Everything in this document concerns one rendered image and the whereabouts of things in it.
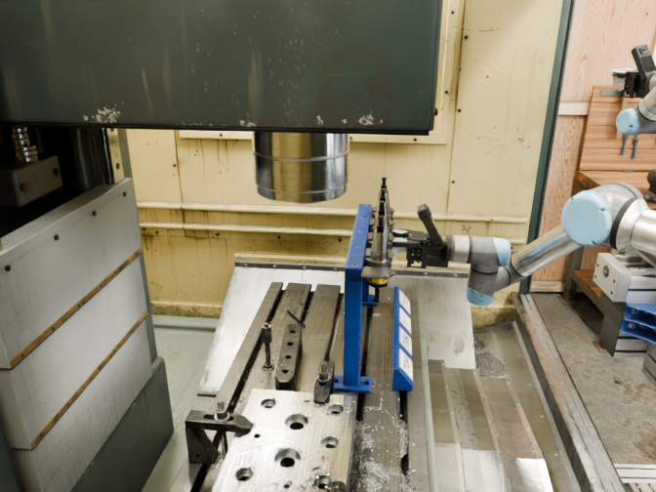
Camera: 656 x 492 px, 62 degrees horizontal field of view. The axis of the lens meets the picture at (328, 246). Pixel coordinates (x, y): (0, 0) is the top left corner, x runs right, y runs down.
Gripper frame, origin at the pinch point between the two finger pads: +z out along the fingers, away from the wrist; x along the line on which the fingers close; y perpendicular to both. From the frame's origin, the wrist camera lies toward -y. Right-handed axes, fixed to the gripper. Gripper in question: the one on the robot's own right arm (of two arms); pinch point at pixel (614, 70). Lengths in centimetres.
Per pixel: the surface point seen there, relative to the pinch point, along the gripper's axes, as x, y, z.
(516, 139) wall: -39.6, 15.6, -5.6
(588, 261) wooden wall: 87, 147, 120
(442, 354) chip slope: -79, 77, -28
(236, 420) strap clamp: -144, 38, -82
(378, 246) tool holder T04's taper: -106, 18, -60
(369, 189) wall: -88, 29, 11
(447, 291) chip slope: -67, 67, -5
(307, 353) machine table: -125, 52, -46
